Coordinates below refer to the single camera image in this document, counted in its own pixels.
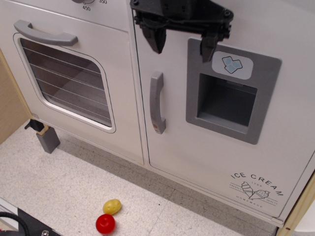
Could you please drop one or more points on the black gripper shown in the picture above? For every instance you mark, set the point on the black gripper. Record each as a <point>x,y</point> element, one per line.
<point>204,17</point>

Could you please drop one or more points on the white toy fridge door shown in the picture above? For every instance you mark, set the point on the white toy fridge door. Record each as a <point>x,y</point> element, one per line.
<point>264,179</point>

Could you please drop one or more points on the grey ice dispenser panel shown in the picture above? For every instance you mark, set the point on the grey ice dispenser panel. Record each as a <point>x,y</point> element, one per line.
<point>231,93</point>

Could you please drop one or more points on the white toy kitchen cabinet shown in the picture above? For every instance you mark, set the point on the white toy kitchen cabinet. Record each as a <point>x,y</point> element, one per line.
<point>239,130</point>

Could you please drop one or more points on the white toy oven door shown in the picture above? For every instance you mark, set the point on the white toy oven door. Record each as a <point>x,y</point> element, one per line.
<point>86,89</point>

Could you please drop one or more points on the grey oven temperature knob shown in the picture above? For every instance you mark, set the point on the grey oven temperature knob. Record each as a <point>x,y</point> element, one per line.
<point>83,1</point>

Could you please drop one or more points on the grey kitchen leg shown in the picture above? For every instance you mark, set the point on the grey kitchen leg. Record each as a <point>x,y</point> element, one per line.
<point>49,140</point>

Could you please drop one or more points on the black clamp on leg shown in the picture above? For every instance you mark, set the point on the black clamp on leg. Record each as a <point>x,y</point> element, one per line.
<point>35,125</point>

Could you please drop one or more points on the yellow toy potato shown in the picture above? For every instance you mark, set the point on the yellow toy potato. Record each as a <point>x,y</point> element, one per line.
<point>112,206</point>

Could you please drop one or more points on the light wooden left panel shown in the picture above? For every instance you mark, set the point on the light wooden left panel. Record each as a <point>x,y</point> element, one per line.
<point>13,109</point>

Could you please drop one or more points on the red toy tomato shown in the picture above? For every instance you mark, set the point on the red toy tomato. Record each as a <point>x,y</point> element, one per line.
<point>105,224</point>

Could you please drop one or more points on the grey fridge door handle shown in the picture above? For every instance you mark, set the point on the grey fridge door handle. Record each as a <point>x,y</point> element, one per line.
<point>156,86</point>

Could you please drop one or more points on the grey oven door handle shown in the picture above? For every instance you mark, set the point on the grey oven door handle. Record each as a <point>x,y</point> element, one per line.
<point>63,39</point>

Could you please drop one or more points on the light wooden side post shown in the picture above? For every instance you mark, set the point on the light wooden side post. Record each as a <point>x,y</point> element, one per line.
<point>300,209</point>

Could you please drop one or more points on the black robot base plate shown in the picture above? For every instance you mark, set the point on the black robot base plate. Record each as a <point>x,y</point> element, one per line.
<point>35,226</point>

